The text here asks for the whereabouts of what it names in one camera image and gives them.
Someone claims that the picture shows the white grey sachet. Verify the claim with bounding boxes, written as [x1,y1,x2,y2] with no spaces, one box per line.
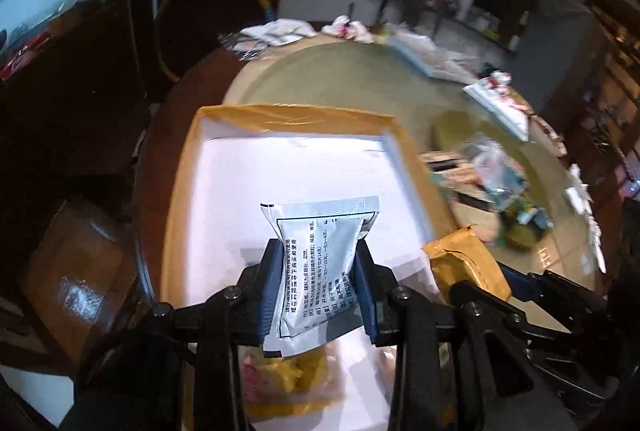
[262,196,378,357]

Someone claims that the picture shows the green pea snack bag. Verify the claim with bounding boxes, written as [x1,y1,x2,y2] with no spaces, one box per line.
[500,196,554,249]

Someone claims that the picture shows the yellow snack pack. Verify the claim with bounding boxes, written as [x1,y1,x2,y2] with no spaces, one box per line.
[423,226,512,304]

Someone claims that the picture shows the clear blue-green snack bag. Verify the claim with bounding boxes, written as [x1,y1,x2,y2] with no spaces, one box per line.
[460,132,528,212]

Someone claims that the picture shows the round cracker pack green label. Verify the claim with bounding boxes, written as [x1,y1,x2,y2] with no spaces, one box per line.
[239,343,345,422]

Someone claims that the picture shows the orange biscuit box back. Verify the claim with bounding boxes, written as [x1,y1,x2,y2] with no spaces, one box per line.
[419,151,473,173]

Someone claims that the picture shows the gold glitter lazy susan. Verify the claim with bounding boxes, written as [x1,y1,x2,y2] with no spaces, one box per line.
[432,109,561,253]

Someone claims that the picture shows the white napkin pile right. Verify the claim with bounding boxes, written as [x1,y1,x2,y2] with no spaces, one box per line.
[564,164,608,274]

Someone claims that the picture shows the yellow cardboard tray box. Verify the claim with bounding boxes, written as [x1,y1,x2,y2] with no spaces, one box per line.
[160,105,454,430]

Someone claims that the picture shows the red white crumpled tissues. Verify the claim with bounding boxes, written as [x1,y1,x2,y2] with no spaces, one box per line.
[480,70,512,94]

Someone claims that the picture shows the white wrappers near chair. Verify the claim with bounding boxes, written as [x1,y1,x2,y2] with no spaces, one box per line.
[218,18,317,61]

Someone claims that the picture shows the crumpled tissue with spoon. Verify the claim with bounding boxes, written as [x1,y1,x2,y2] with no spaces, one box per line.
[321,2,374,44]

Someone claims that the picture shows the wooden chair with yellow rim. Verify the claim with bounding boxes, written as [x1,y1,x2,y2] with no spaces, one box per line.
[155,0,276,84]

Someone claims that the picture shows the white tumbler with straw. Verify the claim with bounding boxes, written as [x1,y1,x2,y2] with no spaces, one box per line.
[454,0,475,22]

